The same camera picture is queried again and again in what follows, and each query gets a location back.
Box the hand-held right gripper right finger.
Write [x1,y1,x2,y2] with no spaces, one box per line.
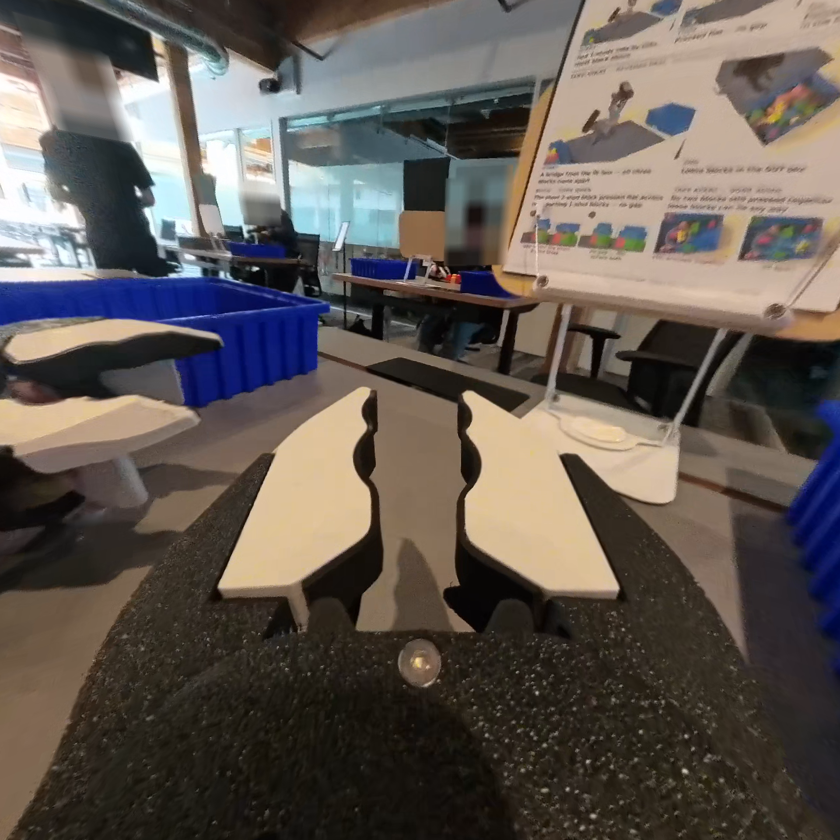
[456,390,622,602]

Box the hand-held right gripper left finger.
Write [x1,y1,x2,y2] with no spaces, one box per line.
[217,387,384,630]

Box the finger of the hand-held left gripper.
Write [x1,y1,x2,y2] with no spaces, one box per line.
[0,319,224,404]
[0,394,201,509]

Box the white board document stand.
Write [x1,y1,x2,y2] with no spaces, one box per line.
[198,203,231,256]

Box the wooden office desk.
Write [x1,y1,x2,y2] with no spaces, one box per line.
[331,272,540,375]
[177,248,311,293]

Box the black office chair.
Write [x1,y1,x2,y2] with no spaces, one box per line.
[532,322,749,427]
[297,233,324,298]

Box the tan board document stand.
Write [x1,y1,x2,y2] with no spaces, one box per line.
[399,210,450,284]

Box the black ceiling fixture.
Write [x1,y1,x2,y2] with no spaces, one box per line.
[258,56,303,97]

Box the printed instruction sheet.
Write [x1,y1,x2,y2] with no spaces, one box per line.
[502,0,840,312]

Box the silver ventilation duct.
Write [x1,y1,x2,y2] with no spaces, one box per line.
[85,0,231,74]

